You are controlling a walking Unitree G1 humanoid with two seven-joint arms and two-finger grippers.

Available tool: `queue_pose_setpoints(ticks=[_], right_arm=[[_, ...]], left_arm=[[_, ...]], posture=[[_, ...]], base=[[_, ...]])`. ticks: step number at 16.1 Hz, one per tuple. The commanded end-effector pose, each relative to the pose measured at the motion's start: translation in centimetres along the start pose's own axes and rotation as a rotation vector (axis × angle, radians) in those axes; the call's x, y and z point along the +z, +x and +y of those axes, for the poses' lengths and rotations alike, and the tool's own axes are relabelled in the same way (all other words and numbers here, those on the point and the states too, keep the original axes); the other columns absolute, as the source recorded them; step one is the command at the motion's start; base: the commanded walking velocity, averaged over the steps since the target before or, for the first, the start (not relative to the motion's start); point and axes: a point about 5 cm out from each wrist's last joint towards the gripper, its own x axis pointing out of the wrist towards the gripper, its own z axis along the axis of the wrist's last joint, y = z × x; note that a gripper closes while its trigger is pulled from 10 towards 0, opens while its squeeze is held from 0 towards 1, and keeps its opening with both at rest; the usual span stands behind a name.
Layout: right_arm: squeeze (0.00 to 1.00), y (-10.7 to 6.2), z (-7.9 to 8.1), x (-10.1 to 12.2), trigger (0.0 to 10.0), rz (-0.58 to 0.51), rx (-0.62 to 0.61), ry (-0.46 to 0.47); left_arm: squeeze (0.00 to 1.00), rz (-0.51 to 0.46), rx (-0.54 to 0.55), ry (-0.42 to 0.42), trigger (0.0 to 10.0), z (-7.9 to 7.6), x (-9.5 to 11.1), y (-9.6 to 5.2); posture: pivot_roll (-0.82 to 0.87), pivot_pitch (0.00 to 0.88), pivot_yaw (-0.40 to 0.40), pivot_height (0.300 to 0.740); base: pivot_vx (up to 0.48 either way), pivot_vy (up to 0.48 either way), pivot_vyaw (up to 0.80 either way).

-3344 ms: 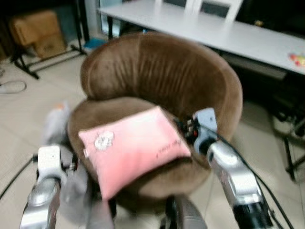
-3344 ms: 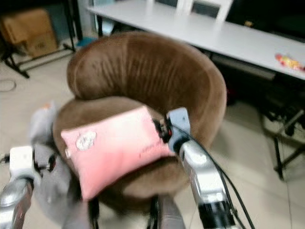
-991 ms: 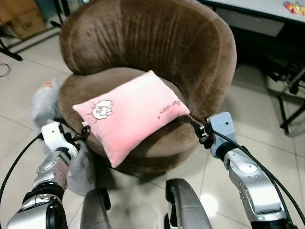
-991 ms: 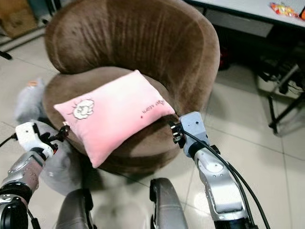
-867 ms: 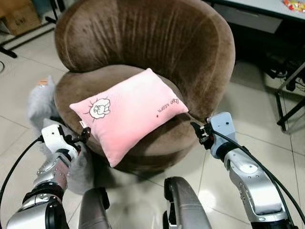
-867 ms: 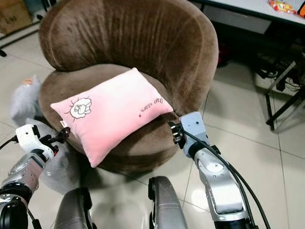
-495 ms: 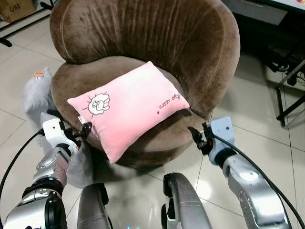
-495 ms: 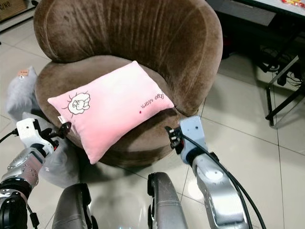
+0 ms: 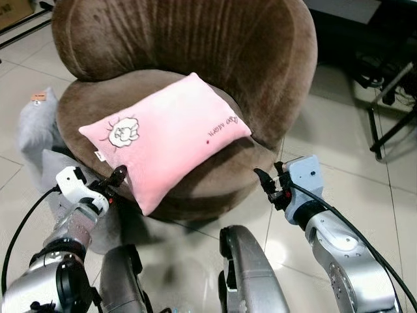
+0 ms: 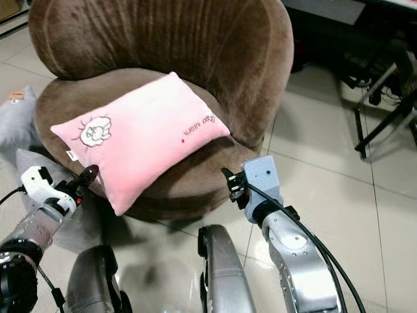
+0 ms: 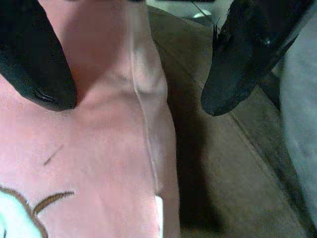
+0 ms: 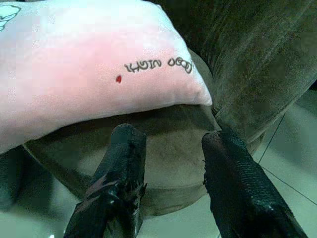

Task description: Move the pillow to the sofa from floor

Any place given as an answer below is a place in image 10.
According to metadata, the grey pillow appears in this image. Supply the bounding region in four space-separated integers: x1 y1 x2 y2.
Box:
0 85 102 254

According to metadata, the brown velvet round sofa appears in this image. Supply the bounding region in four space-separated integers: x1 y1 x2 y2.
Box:
29 0 295 224

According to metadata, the silver robot right leg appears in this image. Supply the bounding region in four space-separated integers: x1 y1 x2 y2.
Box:
197 224 259 313

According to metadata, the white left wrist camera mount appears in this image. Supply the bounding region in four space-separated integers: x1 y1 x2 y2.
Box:
20 166 79 217

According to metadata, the silver robot left leg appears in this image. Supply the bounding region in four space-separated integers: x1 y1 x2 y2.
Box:
64 244 132 313

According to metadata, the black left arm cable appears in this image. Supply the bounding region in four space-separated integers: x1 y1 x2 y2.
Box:
0 185 28 204

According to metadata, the silver robot leg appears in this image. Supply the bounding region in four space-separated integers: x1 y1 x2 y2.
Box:
197 224 259 313
64 244 132 313

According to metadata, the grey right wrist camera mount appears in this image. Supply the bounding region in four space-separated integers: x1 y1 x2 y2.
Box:
242 155 285 224

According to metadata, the black metal stand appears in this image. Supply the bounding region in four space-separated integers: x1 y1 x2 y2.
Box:
338 39 417 161

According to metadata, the pink pillow with sheep print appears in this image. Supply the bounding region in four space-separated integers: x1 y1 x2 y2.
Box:
50 71 233 216

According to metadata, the plain brown cardboard box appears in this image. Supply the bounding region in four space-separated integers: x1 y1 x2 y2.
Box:
0 0 24 20

